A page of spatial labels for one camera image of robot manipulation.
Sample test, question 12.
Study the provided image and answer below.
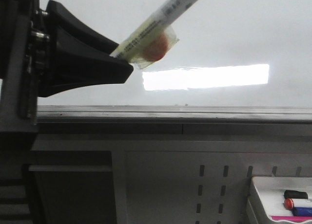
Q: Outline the white whiteboard marker with tape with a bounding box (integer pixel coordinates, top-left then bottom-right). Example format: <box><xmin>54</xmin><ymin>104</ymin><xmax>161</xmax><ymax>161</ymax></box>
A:
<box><xmin>111</xmin><ymin>0</ymin><xmax>198</xmax><ymax>70</ymax></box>

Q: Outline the pink item in bin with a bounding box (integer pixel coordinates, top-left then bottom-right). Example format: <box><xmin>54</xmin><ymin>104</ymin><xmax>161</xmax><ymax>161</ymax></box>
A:
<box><xmin>271</xmin><ymin>216</ymin><xmax>312</xmax><ymax>223</ymax></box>

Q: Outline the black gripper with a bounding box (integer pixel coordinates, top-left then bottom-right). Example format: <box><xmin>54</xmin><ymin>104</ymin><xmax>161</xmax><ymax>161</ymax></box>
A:
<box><xmin>0</xmin><ymin>0</ymin><xmax>134</xmax><ymax>185</ymax></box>

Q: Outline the red capped marker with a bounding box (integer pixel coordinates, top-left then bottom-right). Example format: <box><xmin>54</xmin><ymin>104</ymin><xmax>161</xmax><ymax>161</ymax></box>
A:
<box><xmin>284</xmin><ymin>198</ymin><xmax>312</xmax><ymax>210</ymax></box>

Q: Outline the white whiteboard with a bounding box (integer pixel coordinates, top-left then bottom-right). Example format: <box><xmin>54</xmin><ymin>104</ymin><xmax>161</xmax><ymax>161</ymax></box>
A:
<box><xmin>39</xmin><ymin>0</ymin><xmax>312</xmax><ymax>108</ymax></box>

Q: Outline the blue capped marker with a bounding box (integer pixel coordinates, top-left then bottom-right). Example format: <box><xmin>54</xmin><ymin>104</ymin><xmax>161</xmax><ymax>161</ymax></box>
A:
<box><xmin>292</xmin><ymin>207</ymin><xmax>312</xmax><ymax>217</ymax></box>

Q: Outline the white slotted pegboard panel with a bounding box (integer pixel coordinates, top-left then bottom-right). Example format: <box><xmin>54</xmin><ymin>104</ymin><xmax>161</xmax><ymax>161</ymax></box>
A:
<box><xmin>114</xmin><ymin>150</ymin><xmax>312</xmax><ymax>224</ymax></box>

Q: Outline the white plastic marker bin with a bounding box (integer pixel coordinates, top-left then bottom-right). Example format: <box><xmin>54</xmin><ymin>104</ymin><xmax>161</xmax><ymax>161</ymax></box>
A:
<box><xmin>246</xmin><ymin>176</ymin><xmax>312</xmax><ymax>224</ymax></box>

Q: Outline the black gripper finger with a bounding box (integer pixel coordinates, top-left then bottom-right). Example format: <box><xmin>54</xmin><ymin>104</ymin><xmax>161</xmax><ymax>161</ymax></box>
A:
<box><xmin>46</xmin><ymin>0</ymin><xmax>118</xmax><ymax>54</ymax></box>

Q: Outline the dark shelf unit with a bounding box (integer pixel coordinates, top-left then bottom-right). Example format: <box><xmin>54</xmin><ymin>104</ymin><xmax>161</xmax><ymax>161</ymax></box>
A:
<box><xmin>0</xmin><ymin>149</ymin><xmax>117</xmax><ymax>224</ymax></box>

